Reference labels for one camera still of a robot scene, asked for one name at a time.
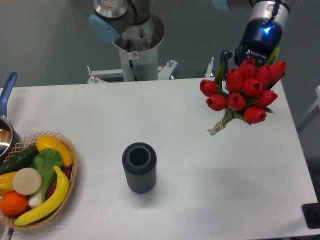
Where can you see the yellow bell pepper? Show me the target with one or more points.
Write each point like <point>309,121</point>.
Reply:
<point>6,183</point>

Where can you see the yellow banana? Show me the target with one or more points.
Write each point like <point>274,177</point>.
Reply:
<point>50,205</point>

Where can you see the dark grey ribbed vase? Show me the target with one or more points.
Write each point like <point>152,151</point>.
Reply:
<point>139,161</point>

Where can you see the orange fruit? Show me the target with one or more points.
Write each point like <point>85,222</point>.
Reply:
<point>14,204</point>

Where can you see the purple red vegetable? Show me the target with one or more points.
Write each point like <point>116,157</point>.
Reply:
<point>68,172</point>

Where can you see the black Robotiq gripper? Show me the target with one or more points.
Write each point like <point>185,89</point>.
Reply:
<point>258,42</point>

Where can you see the white furniture frame right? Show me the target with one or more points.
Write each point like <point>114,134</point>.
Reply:
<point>310,113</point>

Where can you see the woven wicker basket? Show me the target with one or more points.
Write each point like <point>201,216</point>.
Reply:
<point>30,141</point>

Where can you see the green cucumber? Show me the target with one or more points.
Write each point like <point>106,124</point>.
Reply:
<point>19,161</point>

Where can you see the beige round disc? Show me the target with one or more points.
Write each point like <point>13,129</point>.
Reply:
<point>27,181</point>

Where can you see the green bok choy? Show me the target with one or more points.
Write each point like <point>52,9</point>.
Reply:
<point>44,163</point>

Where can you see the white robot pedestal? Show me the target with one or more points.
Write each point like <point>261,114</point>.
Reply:
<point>138,50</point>

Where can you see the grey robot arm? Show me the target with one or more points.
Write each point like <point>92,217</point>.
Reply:
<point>112,17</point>

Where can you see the black device at table edge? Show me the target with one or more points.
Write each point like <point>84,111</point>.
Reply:
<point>311,212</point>

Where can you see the red tulip bouquet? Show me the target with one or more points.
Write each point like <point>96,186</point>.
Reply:
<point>245,92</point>

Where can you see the white metal base frame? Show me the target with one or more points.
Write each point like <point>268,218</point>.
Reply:
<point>167,72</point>

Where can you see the blue handled saucepan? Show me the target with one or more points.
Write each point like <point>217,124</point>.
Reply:
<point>8,136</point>

